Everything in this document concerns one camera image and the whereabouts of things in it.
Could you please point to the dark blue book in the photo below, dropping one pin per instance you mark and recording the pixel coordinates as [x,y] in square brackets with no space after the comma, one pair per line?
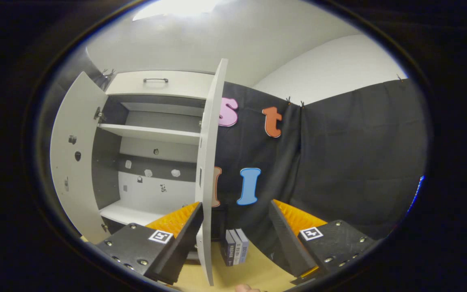
[226,249]

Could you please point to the white cabinet door cat sticker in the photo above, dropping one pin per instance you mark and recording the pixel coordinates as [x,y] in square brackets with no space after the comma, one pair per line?
[208,142]

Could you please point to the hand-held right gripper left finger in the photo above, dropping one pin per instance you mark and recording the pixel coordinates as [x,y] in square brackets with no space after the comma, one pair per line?
[176,247]

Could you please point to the grey book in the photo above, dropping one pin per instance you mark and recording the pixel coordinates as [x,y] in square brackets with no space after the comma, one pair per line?
[236,247]

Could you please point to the white cabinet door camera sticker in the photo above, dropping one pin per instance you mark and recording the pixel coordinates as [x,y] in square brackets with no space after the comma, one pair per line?
[75,182]

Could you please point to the white grey cabinet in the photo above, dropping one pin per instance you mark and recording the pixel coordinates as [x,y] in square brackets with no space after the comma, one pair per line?
[156,119]

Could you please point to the white cabinet drawer front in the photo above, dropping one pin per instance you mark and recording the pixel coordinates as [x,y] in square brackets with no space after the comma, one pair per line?
[185,85]

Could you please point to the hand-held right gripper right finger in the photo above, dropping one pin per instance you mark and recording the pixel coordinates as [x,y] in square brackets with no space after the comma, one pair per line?
[288,239]

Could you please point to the light blue book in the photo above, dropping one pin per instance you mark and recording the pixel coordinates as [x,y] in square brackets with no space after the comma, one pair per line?
[243,245]

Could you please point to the white cabinet shelf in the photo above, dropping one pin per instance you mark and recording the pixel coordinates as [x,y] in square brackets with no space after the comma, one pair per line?
[148,133]

